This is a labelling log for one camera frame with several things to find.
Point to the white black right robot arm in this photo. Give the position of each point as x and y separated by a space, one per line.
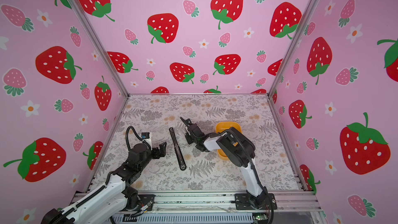
241 152

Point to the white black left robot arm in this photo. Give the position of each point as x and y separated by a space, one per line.
116 193

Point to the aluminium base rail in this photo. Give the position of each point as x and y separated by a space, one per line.
204 207

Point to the yellow plastic tray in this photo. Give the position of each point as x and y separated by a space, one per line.
222 126

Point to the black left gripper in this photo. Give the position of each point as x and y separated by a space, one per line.
162 150

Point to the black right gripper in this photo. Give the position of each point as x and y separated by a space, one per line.
188 137

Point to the black long stapler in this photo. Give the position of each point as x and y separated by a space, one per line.
179 155

